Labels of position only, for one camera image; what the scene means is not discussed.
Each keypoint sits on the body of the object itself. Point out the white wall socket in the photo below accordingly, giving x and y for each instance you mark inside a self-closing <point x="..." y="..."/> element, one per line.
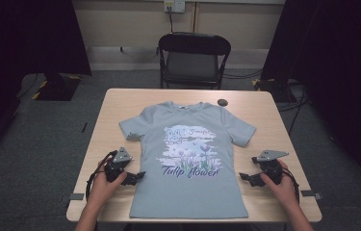
<point x="174" y="5"/>

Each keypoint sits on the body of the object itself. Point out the black round table grommet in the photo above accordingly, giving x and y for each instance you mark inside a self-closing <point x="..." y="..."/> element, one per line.
<point x="222" y="102"/>

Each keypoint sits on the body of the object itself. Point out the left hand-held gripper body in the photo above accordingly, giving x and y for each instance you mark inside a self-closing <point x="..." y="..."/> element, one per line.
<point x="118" y="155"/>

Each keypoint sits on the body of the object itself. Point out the black folding chair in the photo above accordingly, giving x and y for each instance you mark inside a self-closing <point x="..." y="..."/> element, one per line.
<point x="194" y="64"/>

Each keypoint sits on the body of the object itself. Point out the person's right hand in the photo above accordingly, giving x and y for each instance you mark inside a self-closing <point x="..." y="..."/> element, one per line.
<point x="285" y="191"/>

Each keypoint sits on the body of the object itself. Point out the black curtain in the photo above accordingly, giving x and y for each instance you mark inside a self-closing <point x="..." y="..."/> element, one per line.
<point x="338" y="64"/>
<point x="14" y="48"/>

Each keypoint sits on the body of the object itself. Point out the person's left hand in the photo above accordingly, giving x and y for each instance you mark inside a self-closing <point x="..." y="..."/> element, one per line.
<point x="101" y="191"/>

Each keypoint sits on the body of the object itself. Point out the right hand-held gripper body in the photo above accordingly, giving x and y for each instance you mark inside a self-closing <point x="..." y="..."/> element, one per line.
<point x="271" y="166"/>

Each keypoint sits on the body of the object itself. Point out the grey tape strip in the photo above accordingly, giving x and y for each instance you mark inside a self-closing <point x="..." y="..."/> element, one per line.
<point x="76" y="196"/>
<point x="309" y="193"/>

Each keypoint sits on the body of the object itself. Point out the black stand base yellow tape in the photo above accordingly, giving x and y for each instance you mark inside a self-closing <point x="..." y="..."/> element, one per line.
<point x="274" y="91"/>
<point x="57" y="89"/>

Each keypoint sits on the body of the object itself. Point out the light blue printed T-shirt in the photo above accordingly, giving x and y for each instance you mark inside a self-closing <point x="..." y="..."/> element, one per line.
<point x="187" y="195"/>

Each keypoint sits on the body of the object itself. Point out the vertical wall conduit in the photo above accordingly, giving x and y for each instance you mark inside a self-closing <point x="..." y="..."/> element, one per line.
<point x="195" y="17"/>

